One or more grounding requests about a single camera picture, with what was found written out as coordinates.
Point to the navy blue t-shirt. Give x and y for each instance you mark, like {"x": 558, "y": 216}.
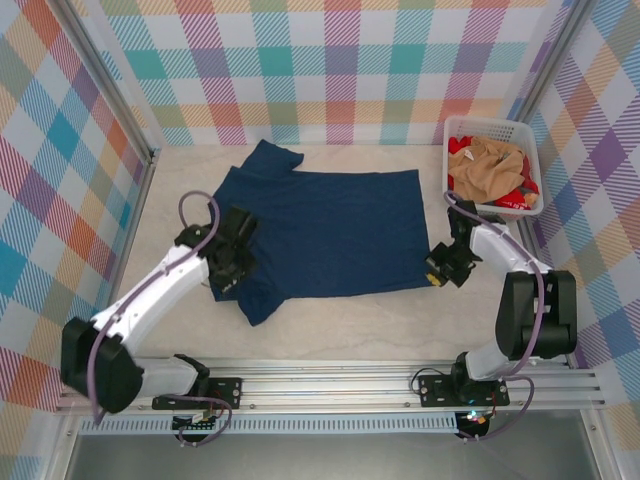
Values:
{"x": 340, "y": 230}

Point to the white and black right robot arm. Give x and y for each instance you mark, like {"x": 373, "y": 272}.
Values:
{"x": 540, "y": 320}

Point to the tan and red clothes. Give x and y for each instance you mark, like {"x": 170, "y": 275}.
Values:
{"x": 510, "y": 202}

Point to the tan t-shirt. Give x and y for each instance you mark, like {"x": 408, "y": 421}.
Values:
{"x": 485, "y": 172}

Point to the dark blue-grey garment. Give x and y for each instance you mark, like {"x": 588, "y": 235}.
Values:
{"x": 523, "y": 190}

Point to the white plastic basket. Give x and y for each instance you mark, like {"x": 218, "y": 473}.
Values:
{"x": 495, "y": 129}

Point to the small circuit board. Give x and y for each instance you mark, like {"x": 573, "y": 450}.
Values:
{"x": 475, "y": 419}
{"x": 197, "y": 422}

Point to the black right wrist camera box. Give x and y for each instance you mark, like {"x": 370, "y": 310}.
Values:
{"x": 436, "y": 254}

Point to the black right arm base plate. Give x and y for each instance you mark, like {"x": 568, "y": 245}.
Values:
{"x": 435, "y": 390}

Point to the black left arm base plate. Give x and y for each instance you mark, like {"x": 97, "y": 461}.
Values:
{"x": 225, "y": 392}

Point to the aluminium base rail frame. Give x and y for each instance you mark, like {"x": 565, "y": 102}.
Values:
{"x": 325, "y": 390}

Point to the aluminium corner post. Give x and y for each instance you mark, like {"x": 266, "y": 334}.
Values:
{"x": 550, "y": 60}
{"x": 112, "y": 80}

